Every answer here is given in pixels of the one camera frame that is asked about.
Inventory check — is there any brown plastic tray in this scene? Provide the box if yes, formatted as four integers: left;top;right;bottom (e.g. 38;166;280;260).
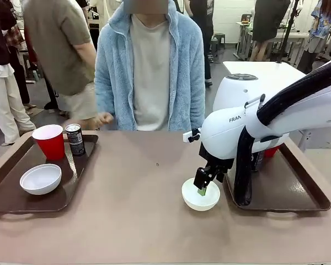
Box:
222;142;331;213
0;134;99;214

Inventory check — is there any white round-cornered table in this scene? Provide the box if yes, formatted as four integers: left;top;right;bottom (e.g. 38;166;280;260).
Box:
222;60;306;81

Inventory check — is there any person in blue fleece jacket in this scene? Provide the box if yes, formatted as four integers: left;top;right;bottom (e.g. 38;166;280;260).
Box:
94;0;206;132

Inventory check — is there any white desk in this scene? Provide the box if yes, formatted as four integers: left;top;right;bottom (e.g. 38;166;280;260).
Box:
236;21;309;60

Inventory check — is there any person in white trousers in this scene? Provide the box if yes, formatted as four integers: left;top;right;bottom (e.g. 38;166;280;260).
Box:
0;0;36;146

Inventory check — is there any black stand pole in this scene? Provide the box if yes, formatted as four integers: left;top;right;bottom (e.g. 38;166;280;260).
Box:
275;0;299;64

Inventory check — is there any person in black dress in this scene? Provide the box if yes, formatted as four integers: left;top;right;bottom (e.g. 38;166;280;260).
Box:
249;0;292;62

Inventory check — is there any red plastic cup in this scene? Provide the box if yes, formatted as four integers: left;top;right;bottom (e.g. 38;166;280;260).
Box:
32;124;66;161
264;145;281;158

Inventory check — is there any person's right hand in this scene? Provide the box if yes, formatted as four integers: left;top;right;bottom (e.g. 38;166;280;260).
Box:
96;112;114;126

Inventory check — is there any person in black clothes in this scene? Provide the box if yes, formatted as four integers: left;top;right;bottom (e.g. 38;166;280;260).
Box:
183;0;215;86

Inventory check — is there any black Pepsi can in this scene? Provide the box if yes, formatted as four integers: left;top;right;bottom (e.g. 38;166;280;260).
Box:
65;124;86;157
250;150;266;172

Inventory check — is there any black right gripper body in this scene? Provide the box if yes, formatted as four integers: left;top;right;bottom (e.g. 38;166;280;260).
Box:
199;142;234;171

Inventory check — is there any man in olive t-shirt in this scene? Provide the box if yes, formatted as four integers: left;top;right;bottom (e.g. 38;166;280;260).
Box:
23;0;99;122

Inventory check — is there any white bowl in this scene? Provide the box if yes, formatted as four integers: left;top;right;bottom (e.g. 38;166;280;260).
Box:
19;163;62;196
181;178;221;212

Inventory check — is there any person in blue patterned shirt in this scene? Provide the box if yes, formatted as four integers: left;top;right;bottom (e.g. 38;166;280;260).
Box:
297;0;331;75

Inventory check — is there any grey-green plastic stool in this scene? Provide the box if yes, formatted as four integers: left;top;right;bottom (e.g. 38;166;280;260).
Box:
211;33;226;52

